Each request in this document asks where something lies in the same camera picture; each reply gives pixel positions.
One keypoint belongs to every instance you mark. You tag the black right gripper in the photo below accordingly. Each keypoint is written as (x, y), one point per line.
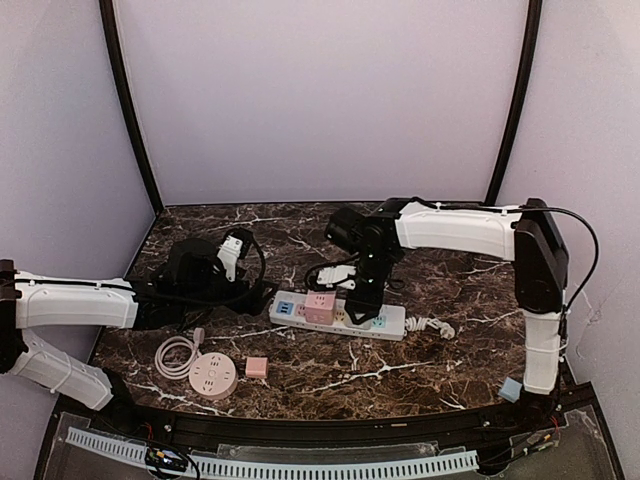
(364, 293)

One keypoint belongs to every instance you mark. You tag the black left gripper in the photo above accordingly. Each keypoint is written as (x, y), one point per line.
(250, 295)

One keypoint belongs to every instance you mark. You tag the white multicolour power strip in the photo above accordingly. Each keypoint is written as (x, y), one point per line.
(392, 324)

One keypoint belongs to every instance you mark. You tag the pink cube socket adapter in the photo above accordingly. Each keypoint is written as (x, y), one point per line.
(320, 307)

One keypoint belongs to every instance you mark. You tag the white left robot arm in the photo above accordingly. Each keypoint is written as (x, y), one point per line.
(30, 301)

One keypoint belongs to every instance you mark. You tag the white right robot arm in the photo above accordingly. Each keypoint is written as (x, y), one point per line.
(525, 236)

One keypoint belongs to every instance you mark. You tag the pink flat plug adapter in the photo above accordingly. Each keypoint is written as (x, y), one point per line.
(256, 367)

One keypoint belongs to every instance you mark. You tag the pink round power socket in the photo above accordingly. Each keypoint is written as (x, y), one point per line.
(211, 375)

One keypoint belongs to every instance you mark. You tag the light blue cube adapter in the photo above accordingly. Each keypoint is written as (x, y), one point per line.
(510, 390)

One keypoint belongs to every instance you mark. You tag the small green circuit board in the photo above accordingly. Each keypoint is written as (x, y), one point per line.
(165, 459)

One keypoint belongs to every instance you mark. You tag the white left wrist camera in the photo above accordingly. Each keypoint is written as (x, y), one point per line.
(234, 247)

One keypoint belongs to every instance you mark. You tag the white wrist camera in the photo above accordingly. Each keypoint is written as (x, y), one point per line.
(234, 247)
(336, 277)

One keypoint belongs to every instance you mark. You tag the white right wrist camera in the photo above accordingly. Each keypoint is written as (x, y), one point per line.
(336, 277)

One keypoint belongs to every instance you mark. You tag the grey slotted cable duct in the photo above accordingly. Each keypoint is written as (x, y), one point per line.
(257, 463)

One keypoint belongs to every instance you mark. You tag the black left frame post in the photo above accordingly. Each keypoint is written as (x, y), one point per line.
(125, 98)

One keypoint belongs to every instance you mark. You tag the black frame post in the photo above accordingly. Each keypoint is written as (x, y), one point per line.
(125, 98)
(525, 64)

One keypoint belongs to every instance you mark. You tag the black right frame post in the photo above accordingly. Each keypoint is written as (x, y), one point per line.
(525, 64)

